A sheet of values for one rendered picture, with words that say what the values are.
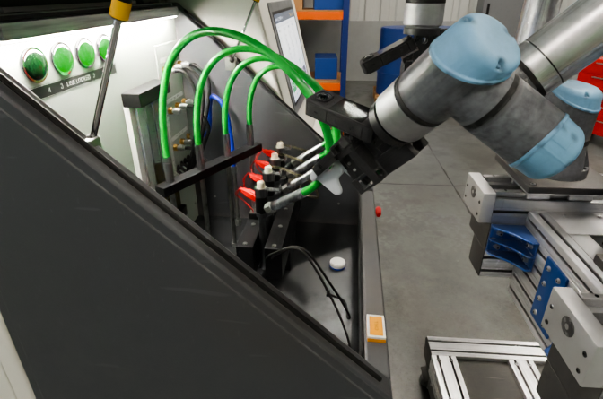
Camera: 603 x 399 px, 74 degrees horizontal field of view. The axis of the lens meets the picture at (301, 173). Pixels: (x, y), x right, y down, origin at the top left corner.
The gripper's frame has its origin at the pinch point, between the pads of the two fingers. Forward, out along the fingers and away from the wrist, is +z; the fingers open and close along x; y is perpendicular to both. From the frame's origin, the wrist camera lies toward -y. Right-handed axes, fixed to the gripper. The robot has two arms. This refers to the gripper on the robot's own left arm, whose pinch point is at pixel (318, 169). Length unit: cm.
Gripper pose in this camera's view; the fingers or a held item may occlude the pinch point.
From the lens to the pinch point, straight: 67.6
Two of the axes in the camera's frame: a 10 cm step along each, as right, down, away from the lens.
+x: 6.5, -5.1, 5.7
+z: -4.1, 4.0, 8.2
